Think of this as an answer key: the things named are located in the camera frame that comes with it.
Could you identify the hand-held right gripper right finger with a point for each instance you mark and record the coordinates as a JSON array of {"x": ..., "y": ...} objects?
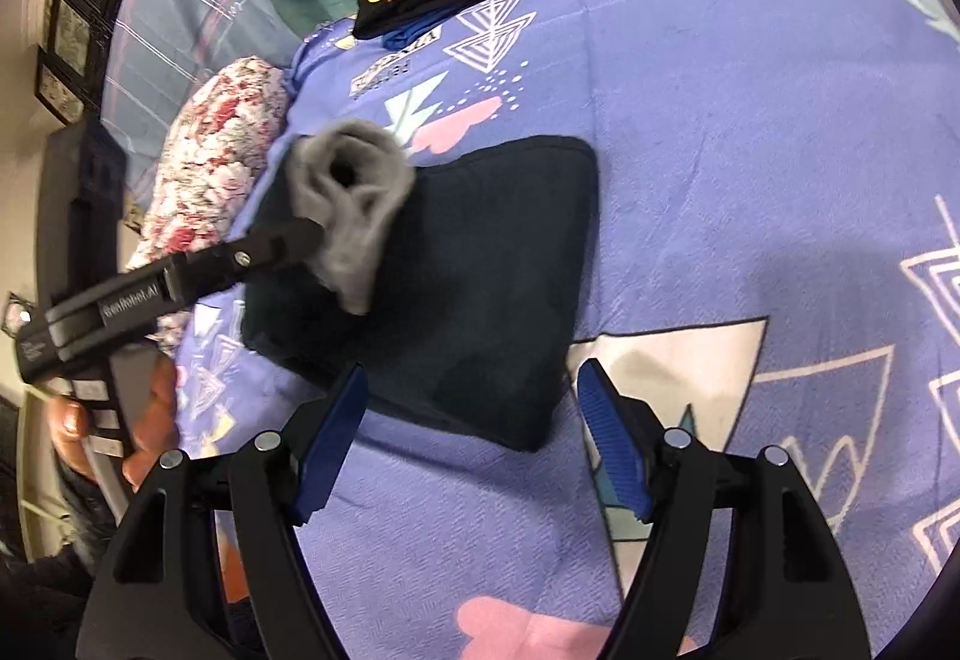
[{"x": 611, "y": 442}]

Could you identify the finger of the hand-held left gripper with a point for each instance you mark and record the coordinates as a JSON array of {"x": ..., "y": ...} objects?
[{"x": 255, "y": 251}]

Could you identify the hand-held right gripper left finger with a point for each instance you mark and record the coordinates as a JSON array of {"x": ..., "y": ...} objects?
[{"x": 334, "y": 439}]

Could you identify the dark navy pants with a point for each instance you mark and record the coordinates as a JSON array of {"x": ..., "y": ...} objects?
[{"x": 487, "y": 255}]

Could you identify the person's left forearm black sleeve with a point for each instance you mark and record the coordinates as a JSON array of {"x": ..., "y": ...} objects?
[{"x": 75, "y": 517}]

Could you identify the person's left hand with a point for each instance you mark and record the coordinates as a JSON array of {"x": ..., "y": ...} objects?
[{"x": 154, "y": 420}]

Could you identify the floral red white pillow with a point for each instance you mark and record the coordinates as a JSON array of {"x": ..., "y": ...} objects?
[{"x": 217, "y": 135}]

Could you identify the dark framed picture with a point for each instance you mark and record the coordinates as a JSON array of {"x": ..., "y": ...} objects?
[
  {"x": 58, "y": 91},
  {"x": 71, "y": 26}
]

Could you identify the blue plaid pillow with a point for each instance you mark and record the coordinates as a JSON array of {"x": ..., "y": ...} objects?
[{"x": 187, "y": 15}]

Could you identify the blue folded garment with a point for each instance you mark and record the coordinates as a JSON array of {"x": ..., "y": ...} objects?
[{"x": 405, "y": 35}]

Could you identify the purple printed bedsheet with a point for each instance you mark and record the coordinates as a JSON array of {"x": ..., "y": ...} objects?
[{"x": 750, "y": 142}]

